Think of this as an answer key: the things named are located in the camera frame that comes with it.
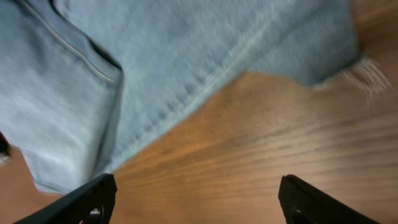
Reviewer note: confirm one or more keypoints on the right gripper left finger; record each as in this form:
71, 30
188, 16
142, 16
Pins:
92, 203

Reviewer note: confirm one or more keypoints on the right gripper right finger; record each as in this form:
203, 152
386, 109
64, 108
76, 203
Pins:
303, 203

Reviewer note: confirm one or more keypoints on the light blue denim jeans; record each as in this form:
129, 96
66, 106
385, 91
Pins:
86, 85

